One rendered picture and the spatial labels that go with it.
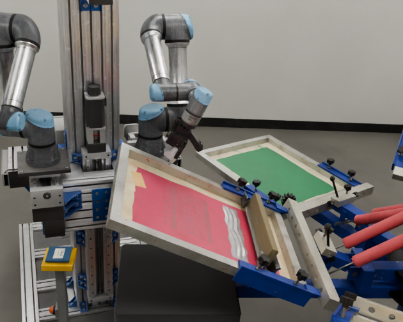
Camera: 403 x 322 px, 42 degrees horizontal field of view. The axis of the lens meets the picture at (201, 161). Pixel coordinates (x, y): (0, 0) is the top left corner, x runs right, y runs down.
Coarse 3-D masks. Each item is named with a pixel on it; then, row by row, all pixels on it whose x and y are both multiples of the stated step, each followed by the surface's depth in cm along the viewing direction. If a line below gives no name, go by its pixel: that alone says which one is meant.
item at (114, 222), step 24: (120, 168) 200; (168, 168) 223; (120, 192) 185; (216, 192) 230; (120, 216) 173; (144, 240) 173; (168, 240) 174; (288, 240) 219; (216, 264) 180; (288, 264) 205
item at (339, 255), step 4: (316, 244) 216; (340, 252) 221; (324, 256) 215; (336, 256) 216; (340, 256) 218; (344, 256) 220; (348, 256) 222; (324, 260) 216; (336, 260) 216; (340, 260) 216; (344, 260) 217; (348, 260) 218; (336, 264) 217; (340, 264) 217; (344, 264) 218; (344, 268) 219
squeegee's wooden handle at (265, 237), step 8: (256, 200) 221; (256, 208) 217; (264, 208) 217; (256, 216) 214; (264, 216) 210; (256, 224) 211; (264, 224) 204; (256, 232) 208; (264, 232) 201; (272, 232) 202; (264, 240) 198; (272, 240) 195; (264, 248) 196; (272, 248) 191; (272, 256) 191
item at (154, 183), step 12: (144, 180) 209; (156, 180) 214; (168, 180) 219; (144, 192) 201; (156, 192) 205; (192, 192) 221; (216, 204) 222; (228, 204) 228; (216, 216) 213; (240, 216) 224
